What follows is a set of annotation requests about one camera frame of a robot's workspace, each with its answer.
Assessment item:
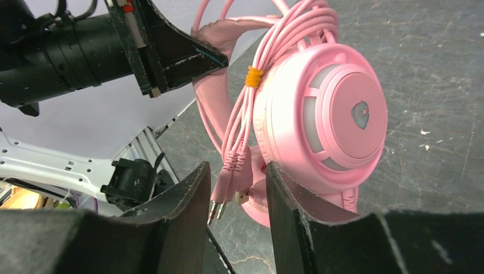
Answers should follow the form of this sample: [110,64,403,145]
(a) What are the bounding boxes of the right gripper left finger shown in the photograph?
[1,162,211,273]

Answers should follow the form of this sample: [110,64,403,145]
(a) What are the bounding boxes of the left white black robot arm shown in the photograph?
[1,1,229,210]

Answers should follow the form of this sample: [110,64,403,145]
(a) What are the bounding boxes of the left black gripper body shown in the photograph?
[1,1,168,116]

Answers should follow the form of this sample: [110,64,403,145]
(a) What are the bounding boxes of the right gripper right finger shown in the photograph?
[266,162,483,273]

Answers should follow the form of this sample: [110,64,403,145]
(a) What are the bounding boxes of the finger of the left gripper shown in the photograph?
[138,1,229,91]

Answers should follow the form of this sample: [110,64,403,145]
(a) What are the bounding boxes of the pink headphones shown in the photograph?
[191,6,388,226]

